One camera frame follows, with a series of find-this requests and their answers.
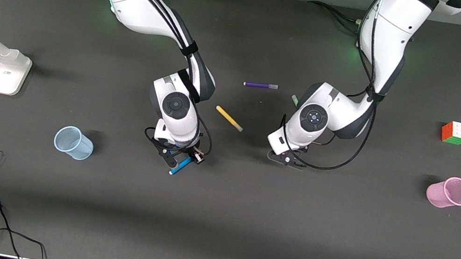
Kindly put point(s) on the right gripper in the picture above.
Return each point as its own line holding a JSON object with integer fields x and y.
{"x": 195, "y": 157}

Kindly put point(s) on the blue marker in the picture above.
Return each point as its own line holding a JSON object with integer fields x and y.
{"x": 180, "y": 167}

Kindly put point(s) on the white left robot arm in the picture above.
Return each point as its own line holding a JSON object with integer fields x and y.
{"x": 389, "y": 34}

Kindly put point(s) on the green marker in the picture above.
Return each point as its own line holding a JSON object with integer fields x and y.
{"x": 295, "y": 99}

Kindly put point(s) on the yellow marker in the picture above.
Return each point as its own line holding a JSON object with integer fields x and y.
{"x": 228, "y": 118}

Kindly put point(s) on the purple marker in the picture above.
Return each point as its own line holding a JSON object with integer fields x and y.
{"x": 259, "y": 85}

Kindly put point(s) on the dark grey table mat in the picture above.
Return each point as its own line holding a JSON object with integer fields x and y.
{"x": 214, "y": 221}

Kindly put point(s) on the light blue mesh cup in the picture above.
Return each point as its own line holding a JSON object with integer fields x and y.
{"x": 80, "y": 148}

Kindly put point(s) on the pink mesh cup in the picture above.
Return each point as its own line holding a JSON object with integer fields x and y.
{"x": 439, "y": 195}

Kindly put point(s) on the colourful puzzle cube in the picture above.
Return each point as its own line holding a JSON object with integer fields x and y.
{"x": 456, "y": 134}

